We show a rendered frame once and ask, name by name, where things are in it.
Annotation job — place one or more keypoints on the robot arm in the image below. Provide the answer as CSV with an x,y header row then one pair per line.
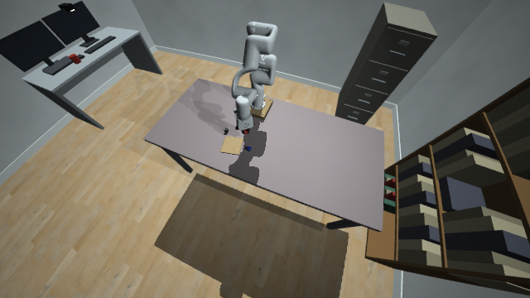
x,y
257,55

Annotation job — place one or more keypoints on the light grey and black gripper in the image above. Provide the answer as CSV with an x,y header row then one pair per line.
x,y
244,124

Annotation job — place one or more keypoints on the tan square mat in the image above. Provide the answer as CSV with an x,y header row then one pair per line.
x,y
232,145

